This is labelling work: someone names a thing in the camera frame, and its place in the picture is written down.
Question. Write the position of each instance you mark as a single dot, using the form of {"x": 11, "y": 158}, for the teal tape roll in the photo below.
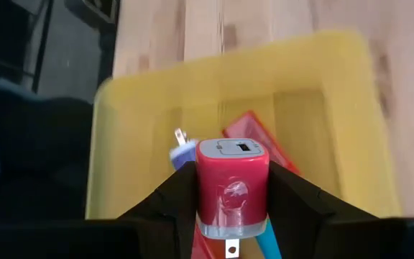
{"x": 269, "y": 242}

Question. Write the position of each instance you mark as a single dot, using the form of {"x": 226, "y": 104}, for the pink tape roll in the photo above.
{"x": 232, "y": 187}

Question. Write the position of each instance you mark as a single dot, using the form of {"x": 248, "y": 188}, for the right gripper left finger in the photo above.
{"x": 164, "y": 216}

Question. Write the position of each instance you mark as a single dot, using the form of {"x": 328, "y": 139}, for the dark blue padded seat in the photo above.
{"x": 31, "y": 144}

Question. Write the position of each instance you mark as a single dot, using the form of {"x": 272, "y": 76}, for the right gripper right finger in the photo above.
{"x": 300, "y": 212}

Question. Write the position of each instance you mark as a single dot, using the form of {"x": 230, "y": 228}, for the yellow translucent plastic tray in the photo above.
{"x": 138, "y": 118}

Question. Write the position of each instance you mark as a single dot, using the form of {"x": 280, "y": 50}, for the purple tape roll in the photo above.
{"x": 182, "y": 155}

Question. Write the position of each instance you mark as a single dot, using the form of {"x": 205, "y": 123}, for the black metal stand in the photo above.
{"x": 40, "y": 46}

